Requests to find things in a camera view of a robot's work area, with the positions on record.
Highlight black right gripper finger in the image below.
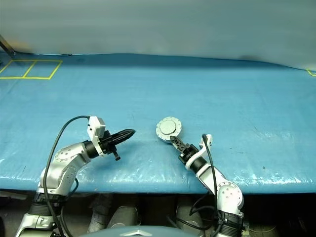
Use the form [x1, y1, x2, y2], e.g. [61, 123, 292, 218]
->
[170, 136, 189, 149]
[170, 137, 185, 156]

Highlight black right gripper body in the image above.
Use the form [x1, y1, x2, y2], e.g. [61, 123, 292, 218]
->
[178, 143, 199, 165]

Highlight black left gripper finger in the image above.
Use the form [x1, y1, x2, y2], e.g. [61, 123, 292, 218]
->
[109, 128, 136, 140]
[112, 132, 136, 147]

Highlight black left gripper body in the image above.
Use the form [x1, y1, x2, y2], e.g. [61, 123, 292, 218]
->
[98, 130, 122, 162]

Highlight silver ribbed motor lid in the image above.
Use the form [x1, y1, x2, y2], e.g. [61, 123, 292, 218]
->
[155, 116, 183, 142]

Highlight silver motor housing copper windings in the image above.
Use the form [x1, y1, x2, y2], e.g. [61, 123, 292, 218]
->
[155, 128, 182, 145]

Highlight blue plastic table cover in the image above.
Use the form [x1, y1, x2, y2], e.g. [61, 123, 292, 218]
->
[0, 50, 316, 195]

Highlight dark grey rounded shape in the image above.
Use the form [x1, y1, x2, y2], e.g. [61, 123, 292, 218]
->
[107, 206, 139, 229]
[176, 206, 203, 229]

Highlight blue-grey robot torso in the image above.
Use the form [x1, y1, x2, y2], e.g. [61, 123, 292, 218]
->
[86, 224, 179, 237]

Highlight grey metal bar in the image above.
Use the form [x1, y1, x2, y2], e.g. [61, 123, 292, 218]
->
[0, 34, 16, 56]

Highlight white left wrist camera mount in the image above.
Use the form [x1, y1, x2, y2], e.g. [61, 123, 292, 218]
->
[86, 115, 107, 158]

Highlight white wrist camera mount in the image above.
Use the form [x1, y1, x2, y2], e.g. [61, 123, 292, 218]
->
[184, 134, 213, 171]
[86, 115, 107, 158]

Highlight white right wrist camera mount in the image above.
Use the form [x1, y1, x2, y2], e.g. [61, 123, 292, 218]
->
[184, 134, 213, 171]

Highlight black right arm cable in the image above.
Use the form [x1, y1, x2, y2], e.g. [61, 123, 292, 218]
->
[190, 133, 223, 237]

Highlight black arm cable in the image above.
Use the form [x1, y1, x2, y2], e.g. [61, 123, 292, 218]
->
[190, 133, 223, 237]
[42, 115, 91, 237]

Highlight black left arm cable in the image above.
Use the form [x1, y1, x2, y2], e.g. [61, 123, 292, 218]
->
[42, 115, 91, 237]

